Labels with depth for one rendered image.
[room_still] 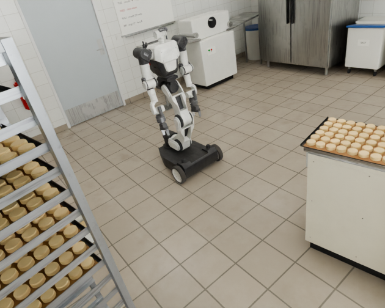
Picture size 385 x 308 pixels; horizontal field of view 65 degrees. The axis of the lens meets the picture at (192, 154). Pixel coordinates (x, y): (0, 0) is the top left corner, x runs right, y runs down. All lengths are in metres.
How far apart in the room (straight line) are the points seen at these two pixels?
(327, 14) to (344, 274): 4.00
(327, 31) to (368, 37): 0.59
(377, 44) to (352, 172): 3.74
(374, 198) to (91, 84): 4.58
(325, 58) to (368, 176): 3.86
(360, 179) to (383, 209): 0.21
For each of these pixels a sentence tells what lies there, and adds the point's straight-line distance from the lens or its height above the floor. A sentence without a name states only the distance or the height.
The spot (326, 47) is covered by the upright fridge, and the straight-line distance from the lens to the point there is 5.52.
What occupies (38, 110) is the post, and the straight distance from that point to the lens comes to 0.97.
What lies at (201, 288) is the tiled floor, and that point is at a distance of 2.31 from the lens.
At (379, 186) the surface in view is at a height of 0.74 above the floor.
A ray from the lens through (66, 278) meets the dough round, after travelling 1.34.
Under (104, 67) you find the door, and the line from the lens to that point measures 5.54.
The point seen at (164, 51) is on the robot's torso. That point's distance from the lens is 2.90.
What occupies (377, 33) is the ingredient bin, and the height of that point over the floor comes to 0.65.
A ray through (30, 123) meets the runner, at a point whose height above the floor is 1.59.
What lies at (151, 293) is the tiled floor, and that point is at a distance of 2.38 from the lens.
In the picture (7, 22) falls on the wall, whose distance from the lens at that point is 5.12.
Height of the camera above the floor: 1.88
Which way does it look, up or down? 31 degrees down
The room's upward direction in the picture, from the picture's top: 11 degrees counter-clockwise
